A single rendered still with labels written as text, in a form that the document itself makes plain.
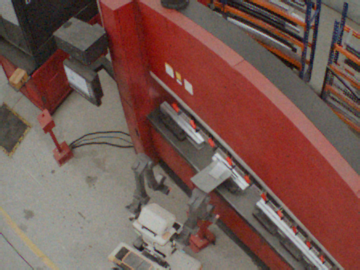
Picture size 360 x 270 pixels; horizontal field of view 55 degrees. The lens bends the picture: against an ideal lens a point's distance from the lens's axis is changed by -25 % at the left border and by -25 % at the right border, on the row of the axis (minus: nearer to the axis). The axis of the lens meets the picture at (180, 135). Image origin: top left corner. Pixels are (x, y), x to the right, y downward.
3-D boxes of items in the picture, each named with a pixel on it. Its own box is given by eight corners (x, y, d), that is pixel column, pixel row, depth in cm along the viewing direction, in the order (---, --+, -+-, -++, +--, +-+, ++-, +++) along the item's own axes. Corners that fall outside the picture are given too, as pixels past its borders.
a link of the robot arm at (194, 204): (183, 199, 264) (198, 207, 261) (197, 185, 271) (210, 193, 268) (181, 230, 299) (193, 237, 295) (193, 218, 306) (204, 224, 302)
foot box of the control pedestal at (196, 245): (183, 241, 416) (183, 238, 406) (204, 228, 423) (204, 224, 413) (195, 254, 407) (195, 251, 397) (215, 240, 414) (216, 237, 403)
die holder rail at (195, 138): (161, 111, 393) (159, 104, 385) (166, 107, 394) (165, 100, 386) (198, 149, 370) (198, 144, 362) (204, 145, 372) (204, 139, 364)
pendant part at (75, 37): (69, 89, 388) (51, 33, 316) (87, 72, 397) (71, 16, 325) (101, 114, 368) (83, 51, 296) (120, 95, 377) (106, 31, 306)
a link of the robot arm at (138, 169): (128, 163, 280) (140, 172, 276) (141, 149, 287) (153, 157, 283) (132, 199, 314) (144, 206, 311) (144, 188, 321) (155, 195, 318)
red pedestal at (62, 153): (52, 156, 479) (32, 117, 409) (67, 144, 486) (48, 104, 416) (59, 167, 470) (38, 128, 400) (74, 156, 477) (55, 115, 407)
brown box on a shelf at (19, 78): (7, 83, 422) (4, 77, 412) (20, 68, 432) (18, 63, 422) (17, 92, 411) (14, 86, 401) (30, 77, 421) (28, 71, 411)
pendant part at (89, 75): (69, 86, 372) (61, 62, 342) (78, 77, 376) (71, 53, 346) (98, 108, 355) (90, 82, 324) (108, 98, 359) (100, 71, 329)
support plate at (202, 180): (190, 179, 344) (190, 178, 343) (217, 159, 351) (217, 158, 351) (205, 194, 336) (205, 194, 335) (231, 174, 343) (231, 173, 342)
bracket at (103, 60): (84, 73, 391) (83, 68, 386) (104, 59, 398) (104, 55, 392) (104, 96, 373) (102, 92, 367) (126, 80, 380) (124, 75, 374)
